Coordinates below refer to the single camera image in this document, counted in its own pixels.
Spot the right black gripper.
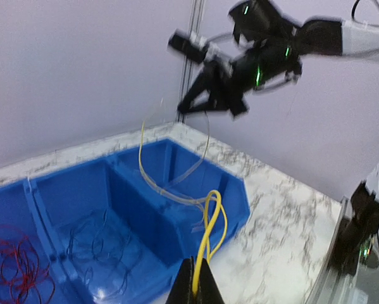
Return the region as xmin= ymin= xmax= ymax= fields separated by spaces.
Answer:
xmin=177 ymin=59 xmax=249 ymax=118

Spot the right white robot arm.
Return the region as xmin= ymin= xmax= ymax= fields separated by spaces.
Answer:
xmin=168 ymin=1 xmax=379 ymax=276

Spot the aluminium front rail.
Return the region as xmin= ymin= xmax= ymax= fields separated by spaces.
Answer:
xmin=305 ymin=196 xmax=359 ymax=304

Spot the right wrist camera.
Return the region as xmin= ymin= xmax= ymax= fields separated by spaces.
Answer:
xmin=168 ymin=30 xmax=219 ymax=65

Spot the right aluminium frame post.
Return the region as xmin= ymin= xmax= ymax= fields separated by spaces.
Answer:
xmin=176 ymin=0 xmax=206 ymax=124

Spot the blue cable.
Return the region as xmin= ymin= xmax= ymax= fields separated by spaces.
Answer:
xmin=67 ymin=207 xmax=146 ymax=300

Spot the middle blue storage bin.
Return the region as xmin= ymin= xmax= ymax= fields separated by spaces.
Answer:
xmin=29 ymin=160 xmax=179 ymax=303

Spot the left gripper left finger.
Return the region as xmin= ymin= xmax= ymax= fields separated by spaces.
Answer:
xmin=165 ymin=257 xmax=196 ymax=304

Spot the right blue storage bin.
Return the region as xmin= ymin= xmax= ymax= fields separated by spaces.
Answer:
xmin=106 ymin=139 xmax=250 ymax=274

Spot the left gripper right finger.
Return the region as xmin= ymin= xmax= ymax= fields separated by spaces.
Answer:
xmin=196 ymin=258 xmax=225 ymax=304

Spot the left blue storage bin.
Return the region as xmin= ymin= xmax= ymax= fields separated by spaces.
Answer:
xmin=0 ymin=180 xmax=67 ymax=303

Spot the blue storage bin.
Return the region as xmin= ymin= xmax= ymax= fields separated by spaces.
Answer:
xmin=0 ymin=180 xmax=67 ymax=303
xmin=29 ymin=160 xmax=179 ymax=303
xmin=106 ymin=139 xmax=250 ymax=274

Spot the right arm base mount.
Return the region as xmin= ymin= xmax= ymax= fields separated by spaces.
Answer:
xmin=330 ymin=181 xmax=379 ymax=276

